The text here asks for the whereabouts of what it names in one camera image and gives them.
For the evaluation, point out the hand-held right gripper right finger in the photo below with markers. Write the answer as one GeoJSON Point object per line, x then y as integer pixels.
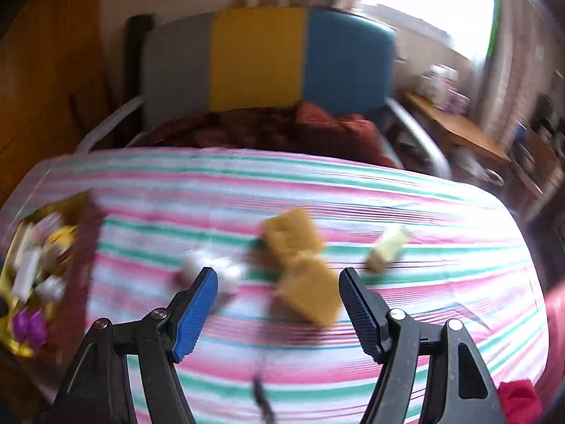
{"type": "Point", "coordinates": [362, 313]}

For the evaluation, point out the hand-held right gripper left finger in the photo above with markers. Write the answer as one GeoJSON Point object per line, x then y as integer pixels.
{"type": "Point", "coordinates": [194, 313]}

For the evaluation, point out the gold metal tin box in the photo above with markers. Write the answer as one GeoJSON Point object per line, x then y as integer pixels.
{"type": "Point", "coordinates": [79, 256]}

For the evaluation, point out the pale yellow packet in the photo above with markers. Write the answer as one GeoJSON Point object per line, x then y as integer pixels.
{"type": "Point", "coordinates": [388, 249]}

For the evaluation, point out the striped tablecloth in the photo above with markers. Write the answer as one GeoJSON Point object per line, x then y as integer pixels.
{"type": "Point", "coordinates": [309, 185]}

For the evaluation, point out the white plastic bottle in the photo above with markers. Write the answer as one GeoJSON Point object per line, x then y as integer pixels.
{"type": "Point", "coordinates": [49, 289]}

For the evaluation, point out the yellow toy figure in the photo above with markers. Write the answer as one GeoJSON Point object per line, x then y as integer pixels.
{"type": "Point", "coordinates": [62, 238]}

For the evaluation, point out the purple wrapped item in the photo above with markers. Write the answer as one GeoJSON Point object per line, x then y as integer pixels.
{"type": "Point", "coordinates": [28, 324]}

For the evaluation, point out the white printed carton box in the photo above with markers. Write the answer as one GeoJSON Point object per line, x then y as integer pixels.
{"type": "Point", "coordinates": [27, 271]}

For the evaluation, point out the red cloth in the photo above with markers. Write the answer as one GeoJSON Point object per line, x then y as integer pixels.
{"type": "Point", "coordinates": [521, 402]}

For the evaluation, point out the brown blanket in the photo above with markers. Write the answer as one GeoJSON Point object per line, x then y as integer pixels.
{"type": "Point", "coordinates": [309, 128]}

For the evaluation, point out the pink cloth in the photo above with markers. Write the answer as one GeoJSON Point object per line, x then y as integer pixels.
{"type": "Point", "coordinates": [557, 327]}

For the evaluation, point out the wooden side table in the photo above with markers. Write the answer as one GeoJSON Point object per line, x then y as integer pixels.
{"type": "Point", "coordinates": [463, 128]}

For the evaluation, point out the white carton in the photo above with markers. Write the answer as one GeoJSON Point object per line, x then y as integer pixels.
{"type": "Point", "coordinates": [443, 84]}

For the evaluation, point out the grey yellow blue chair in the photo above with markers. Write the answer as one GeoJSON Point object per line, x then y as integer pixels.
{"type": "Point", "coordinates": [256, 53]}

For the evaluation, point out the black rolled mat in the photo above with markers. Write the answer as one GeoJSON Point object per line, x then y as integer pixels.
{"type": "Point", "coordinates": [137, 44]}

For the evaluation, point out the wooden wardrobe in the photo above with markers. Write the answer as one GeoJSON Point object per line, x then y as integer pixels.
{"type": "Point", "coordinates": [39, 75]}

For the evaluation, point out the patterned curtain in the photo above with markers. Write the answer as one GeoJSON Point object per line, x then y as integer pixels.
{"type": "Point", "coordinates": [521, 53]}

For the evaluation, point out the bright window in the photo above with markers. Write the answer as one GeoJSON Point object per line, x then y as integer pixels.
{"type": "Point", "coordinates": [423, 0]}

